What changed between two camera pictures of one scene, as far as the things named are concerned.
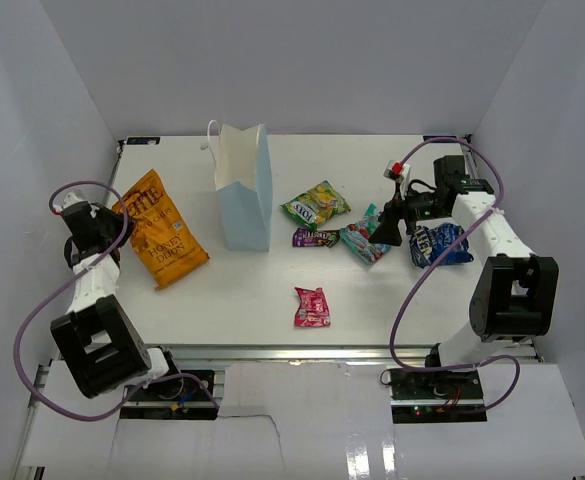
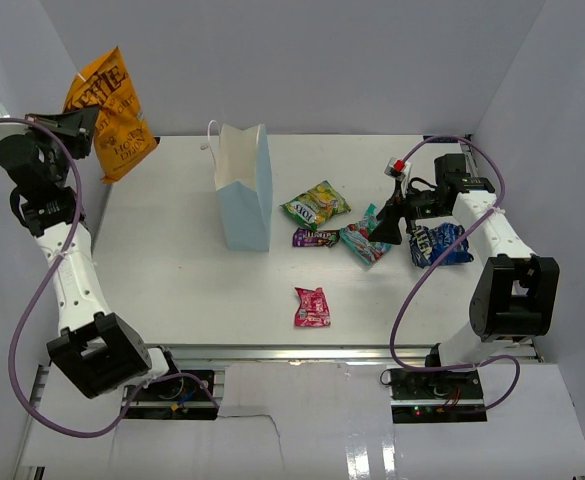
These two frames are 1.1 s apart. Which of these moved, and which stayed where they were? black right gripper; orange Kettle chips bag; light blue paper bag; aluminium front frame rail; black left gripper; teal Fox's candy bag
Moved: orange Kettle chips bag; black left gripper
Stayed: teal Fox's candy bag; light blue paper bag; black right gripper; aluminium front frame rail
